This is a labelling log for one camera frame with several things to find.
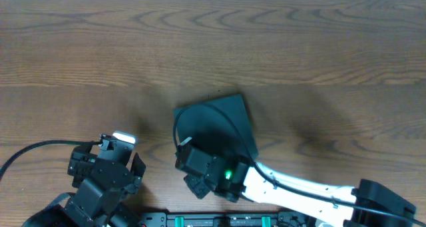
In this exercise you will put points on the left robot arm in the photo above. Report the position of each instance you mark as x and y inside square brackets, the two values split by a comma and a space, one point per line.
[69, 209]

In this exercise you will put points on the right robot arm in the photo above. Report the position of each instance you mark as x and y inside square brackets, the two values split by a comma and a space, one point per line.
[233, 178]

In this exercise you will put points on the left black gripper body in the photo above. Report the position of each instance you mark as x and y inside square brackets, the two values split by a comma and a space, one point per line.
[134, 175]

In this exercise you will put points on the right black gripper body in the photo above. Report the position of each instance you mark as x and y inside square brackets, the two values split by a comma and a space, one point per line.
[181, 158]

